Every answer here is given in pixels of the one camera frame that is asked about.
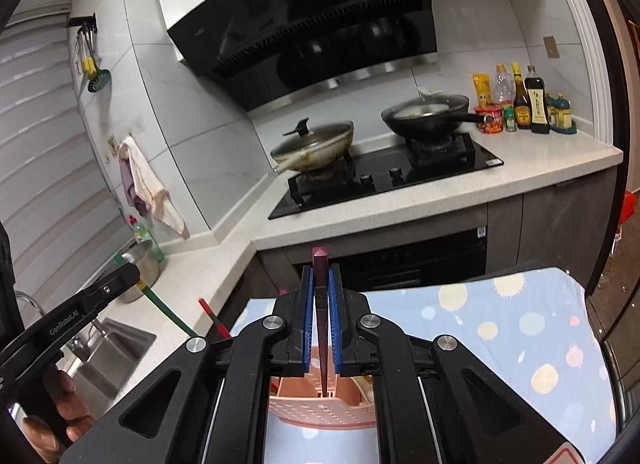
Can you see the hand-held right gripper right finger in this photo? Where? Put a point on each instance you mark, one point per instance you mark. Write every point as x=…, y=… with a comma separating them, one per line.
x=334, y=339

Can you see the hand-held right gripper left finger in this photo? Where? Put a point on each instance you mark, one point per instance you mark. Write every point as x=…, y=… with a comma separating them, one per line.
x=308, y=334

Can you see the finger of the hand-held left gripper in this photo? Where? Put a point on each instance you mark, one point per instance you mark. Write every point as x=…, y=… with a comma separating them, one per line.
x=112, y=286

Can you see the green chopstick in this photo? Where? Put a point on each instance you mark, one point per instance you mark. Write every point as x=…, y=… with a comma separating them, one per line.
x=170, y=314

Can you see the purple chopstick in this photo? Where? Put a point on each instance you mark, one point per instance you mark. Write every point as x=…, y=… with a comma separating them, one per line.
x=320, y=269

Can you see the pink perforated utensil holder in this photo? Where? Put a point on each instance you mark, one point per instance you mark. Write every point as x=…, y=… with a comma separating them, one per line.
x=320, y=409

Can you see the red chopstick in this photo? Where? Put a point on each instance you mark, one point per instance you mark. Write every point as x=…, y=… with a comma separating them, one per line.
x=212, y=319

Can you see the person's left hand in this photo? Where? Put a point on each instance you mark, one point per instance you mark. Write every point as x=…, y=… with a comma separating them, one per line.
x=72, y=406

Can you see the chrome faucet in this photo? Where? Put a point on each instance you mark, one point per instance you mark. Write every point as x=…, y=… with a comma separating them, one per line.
x=79, y=347

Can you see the steel pot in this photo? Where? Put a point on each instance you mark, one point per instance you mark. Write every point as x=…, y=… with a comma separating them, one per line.
x=145, y=269

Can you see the green dish soap bottle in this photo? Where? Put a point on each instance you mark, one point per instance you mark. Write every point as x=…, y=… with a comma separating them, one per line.
x=147, y=239

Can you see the steel sink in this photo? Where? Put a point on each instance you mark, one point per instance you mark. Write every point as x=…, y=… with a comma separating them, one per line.
x=115, y=354

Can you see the purple hanging cloth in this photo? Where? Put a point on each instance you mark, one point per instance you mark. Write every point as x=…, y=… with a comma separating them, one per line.
x=127, y=184

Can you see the black built-in oven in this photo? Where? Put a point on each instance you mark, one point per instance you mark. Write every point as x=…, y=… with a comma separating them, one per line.
x=400, y=259

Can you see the white hanging towel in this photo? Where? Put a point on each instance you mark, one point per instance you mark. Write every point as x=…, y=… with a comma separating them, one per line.
x=150, y=184

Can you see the white window blind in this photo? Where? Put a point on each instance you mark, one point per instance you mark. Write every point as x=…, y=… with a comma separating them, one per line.
x=45, y=144

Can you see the blue dotted tablecloth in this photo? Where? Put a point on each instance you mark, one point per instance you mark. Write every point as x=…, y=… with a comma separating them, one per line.
x=500, y=334

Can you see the black gas stove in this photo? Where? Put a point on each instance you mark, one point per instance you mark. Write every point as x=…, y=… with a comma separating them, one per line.
x=390, y=179

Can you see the beige wok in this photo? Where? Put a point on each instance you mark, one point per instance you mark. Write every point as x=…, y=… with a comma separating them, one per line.
x=320, y=156

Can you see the glass wok lid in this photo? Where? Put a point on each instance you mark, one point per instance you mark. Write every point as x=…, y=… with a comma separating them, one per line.
x=312, y=136

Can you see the green slotted ladle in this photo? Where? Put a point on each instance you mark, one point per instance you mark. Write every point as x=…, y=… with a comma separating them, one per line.
x=99, y=80

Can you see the black frying pan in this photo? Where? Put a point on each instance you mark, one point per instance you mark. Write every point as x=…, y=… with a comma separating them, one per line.
x=425, y=126

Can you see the glass pan lid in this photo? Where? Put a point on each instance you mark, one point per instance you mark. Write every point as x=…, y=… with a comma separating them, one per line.
x=430, y=106

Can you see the red instant noodle cup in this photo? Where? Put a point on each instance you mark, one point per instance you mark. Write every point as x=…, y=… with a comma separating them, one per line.
x=489, y=119

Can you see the small green cap jar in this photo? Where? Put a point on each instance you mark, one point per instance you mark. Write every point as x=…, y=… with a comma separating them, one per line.
x=510, y=121

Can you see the yellow seasoning packet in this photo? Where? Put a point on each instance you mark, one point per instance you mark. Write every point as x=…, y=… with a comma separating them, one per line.
x=481, y=89

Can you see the brown bottle yellow label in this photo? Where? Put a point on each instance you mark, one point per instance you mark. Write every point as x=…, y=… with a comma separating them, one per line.
x=521, y=109

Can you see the clear plastic bottle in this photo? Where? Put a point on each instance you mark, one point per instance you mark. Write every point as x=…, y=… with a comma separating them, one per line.
x=503, y=86

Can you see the dark soy sauce bottle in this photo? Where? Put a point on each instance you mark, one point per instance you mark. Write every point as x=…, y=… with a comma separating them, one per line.
x=538, y=109

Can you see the small condiment bottle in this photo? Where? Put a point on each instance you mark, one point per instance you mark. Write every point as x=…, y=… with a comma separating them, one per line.
x=551, y=111
x=564, y=114

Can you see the black range hood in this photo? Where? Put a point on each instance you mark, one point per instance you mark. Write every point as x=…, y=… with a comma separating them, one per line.
x=300, y=19

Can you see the red object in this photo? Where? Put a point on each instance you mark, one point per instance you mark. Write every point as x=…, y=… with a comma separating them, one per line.
x=630, y=214

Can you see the black wall rack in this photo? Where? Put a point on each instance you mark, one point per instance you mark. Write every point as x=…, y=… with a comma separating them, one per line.
x=82, y=21

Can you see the wall outlet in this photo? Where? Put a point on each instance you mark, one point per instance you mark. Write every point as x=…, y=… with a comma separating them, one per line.
x=550, y=46

